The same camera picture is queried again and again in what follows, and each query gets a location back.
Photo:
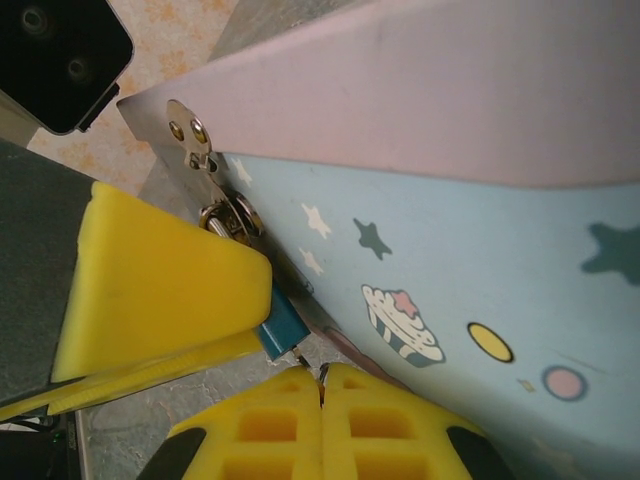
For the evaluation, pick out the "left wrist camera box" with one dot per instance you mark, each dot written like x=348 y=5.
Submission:
x=55 y=55

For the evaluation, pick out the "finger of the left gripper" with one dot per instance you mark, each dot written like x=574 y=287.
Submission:
x=150 y=367
x=160 y=280

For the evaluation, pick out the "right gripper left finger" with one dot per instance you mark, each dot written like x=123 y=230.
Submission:
x=270 y=430

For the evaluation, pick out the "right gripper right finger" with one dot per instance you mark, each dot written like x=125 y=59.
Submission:
x=390 y=430

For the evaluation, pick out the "cartoon dog tin box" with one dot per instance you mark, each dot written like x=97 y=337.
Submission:
x=450 y=125

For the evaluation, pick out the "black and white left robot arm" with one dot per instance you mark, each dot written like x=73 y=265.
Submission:
x=35 y=450

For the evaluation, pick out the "small blue padlock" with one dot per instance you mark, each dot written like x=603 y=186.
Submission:
x=282 y=325

